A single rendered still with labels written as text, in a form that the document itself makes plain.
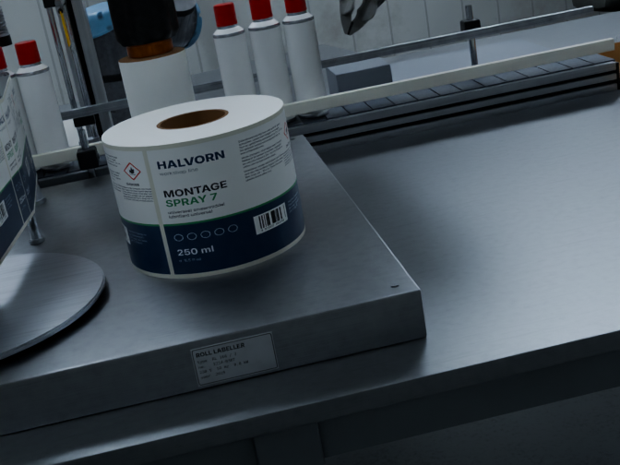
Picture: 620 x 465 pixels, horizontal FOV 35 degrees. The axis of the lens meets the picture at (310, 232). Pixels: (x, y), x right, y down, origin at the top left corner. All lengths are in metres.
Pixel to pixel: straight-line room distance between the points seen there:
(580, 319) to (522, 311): 0.06
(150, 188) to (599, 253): 0.47
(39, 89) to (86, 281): 0.59
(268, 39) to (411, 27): 3.89
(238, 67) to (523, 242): 0.65
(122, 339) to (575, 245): 0.49
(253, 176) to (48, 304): 0.24
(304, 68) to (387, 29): 3.80
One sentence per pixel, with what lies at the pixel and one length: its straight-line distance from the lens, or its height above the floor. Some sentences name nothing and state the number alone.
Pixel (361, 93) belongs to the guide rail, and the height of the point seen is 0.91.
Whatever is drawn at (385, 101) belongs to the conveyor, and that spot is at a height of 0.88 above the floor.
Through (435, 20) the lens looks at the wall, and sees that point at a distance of 5.53.
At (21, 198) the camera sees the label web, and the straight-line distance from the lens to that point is 1.23.
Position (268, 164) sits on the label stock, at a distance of 1.03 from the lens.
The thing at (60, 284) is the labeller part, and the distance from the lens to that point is 1.08.
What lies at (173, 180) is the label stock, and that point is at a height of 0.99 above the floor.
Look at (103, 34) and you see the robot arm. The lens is 2.01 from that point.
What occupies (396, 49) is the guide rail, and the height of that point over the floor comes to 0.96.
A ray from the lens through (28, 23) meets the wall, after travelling 4.90.
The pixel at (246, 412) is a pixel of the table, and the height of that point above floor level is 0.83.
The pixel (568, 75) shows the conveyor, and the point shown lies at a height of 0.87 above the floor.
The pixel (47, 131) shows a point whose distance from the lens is 1.62.
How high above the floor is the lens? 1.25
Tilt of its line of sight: 19 degrees down
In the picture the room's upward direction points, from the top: 10 degrees counter-clockwise
